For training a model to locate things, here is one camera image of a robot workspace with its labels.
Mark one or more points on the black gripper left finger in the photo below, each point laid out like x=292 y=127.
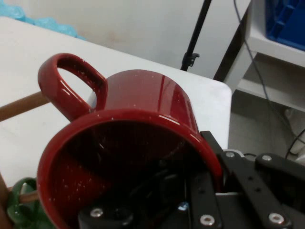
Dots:
x=107 y=218

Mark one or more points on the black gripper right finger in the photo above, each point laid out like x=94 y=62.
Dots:
x=250 y=186

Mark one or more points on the red ceramic mug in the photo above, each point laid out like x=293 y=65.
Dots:
x=147 y=95

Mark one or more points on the green mug with white print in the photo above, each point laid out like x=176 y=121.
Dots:
x=21 y=214

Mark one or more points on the white shelf unit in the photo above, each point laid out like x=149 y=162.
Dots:
x=269 y=55

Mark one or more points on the brown wooden mug tree stand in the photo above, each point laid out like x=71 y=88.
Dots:
x=19 y=107

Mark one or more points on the black tripod stand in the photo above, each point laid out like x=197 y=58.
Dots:
x=195 y=35

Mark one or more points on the blue plastic crate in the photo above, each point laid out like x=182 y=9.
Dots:
x=286 y=21

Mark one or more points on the light blue foam mat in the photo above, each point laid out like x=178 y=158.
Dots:
x=57 y=26

